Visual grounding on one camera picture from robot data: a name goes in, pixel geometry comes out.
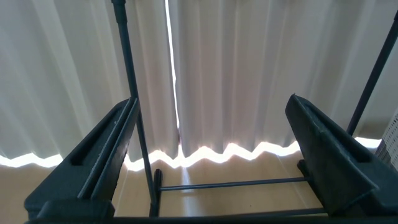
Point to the white laundry basket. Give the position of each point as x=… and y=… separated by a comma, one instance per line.
x=390, y=143

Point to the beige curtain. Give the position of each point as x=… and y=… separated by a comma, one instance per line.
x=248, y=62

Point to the black clothes rack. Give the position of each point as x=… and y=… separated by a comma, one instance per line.
x=124, y=46

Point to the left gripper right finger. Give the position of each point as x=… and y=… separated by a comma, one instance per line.
x=342, y=186

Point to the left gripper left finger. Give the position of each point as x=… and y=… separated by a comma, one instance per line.
x=62, y=193

